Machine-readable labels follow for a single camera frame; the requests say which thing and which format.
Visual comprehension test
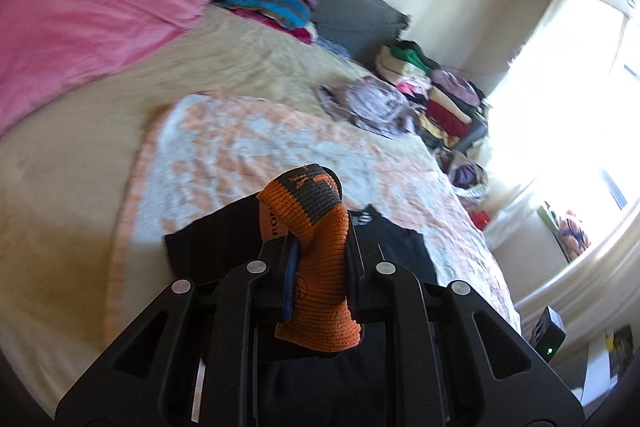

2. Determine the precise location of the colourful printed picture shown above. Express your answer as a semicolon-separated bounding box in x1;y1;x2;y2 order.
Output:
537;202;592;264

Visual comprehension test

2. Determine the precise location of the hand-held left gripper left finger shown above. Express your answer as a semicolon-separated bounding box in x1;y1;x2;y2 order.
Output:
57;239;302;427

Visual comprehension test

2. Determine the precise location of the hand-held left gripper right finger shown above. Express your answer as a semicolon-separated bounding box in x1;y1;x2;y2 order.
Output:
346;227;586;427

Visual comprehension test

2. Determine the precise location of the window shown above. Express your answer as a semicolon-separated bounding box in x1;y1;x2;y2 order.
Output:
487;0;640;263

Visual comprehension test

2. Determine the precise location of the purple clothes heap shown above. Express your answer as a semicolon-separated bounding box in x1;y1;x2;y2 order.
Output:
440;149;490;200

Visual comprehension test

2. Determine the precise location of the pink blanket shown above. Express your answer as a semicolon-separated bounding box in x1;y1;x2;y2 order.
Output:
0;0;255;135

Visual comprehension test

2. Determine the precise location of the black box with green light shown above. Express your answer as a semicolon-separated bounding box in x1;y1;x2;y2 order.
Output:
531;305;567;364

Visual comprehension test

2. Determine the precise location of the blue patterned cloth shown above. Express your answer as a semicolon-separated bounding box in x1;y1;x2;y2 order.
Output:
316;37;353;60

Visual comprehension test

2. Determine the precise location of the orange and grey knit sock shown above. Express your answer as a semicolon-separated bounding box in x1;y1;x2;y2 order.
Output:
256;163;366;354

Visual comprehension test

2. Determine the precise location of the stack of striped folded clothes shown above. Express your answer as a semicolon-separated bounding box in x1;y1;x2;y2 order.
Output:
215;0;320;45

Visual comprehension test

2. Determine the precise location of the black garment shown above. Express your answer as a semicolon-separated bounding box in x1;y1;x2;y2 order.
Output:
164;196;439;427

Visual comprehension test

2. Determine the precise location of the lilac crumpled garment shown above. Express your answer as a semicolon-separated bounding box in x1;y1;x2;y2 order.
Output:
315;76;421;139

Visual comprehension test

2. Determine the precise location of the pile of folded clothes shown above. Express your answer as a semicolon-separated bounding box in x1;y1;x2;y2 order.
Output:
375;39;488;152

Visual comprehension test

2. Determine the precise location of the orange and white tufted blanket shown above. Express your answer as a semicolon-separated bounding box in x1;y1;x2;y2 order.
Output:
104;93;523;348

